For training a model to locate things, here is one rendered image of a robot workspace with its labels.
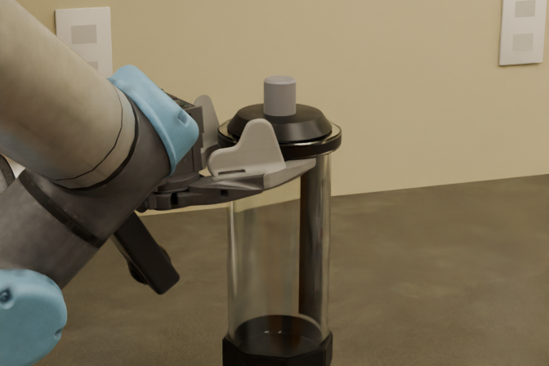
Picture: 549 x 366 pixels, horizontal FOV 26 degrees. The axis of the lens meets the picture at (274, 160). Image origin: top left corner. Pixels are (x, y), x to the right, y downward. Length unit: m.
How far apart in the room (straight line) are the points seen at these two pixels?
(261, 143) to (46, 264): 0.24
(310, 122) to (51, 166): 0.34
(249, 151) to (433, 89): 0.77
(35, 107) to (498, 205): 1.07
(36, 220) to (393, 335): 0.55
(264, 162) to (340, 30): 0.69
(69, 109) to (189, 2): 0.90
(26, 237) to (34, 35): 0.19
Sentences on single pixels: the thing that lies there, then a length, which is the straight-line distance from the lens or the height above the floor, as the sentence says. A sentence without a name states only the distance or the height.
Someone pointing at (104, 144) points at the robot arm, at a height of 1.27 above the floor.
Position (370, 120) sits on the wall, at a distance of 1.69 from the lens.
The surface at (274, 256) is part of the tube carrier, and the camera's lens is 1.02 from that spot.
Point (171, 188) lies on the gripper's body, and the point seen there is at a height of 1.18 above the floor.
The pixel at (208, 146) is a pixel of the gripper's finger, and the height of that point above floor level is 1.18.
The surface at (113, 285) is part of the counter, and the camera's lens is 1.38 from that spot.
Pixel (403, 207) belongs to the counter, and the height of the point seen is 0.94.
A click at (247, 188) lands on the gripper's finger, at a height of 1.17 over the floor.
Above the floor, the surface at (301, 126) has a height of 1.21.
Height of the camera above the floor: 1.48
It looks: 17 degrees down
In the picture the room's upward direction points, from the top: straight up
